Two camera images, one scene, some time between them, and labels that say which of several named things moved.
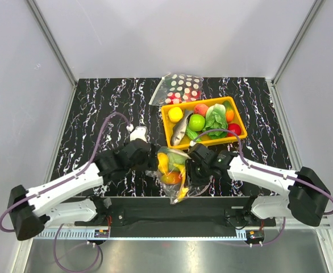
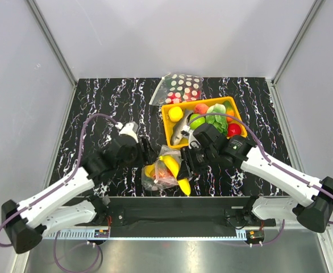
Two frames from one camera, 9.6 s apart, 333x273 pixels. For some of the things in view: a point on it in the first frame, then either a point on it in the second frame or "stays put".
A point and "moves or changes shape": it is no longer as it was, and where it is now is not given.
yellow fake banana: x=163 y=162 to x=183 y=183
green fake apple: x=196 y=122 stays put
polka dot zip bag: x=177 y=89 stays put
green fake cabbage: x=215 y=118 stays put
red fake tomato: x=234 y=127 stays put
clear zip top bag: x=170 y=173 moves or changes shape
